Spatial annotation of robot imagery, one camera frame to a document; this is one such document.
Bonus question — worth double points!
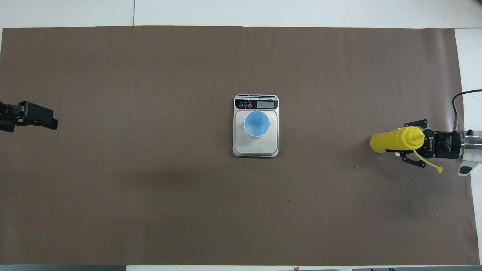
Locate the brown table mat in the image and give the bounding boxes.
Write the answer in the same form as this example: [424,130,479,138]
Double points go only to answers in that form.
[0,25,480,266]

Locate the yellow squeeze bottle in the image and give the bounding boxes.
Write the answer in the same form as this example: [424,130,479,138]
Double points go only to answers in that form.
[370,126,444,174]

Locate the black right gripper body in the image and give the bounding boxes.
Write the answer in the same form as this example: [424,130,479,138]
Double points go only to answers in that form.
[424,129,462,160]

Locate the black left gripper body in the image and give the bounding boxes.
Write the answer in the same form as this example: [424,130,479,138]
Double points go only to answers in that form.
[0,100,16,133]

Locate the silver digital kitchen scale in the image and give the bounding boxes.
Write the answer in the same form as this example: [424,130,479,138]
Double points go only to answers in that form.
[232,94,279,157]

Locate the light blue plastic cup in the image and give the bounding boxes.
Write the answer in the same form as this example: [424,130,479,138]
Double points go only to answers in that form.
[243,110,271,138]

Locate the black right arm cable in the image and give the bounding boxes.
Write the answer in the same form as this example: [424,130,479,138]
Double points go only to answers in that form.
[451,89,482,131]

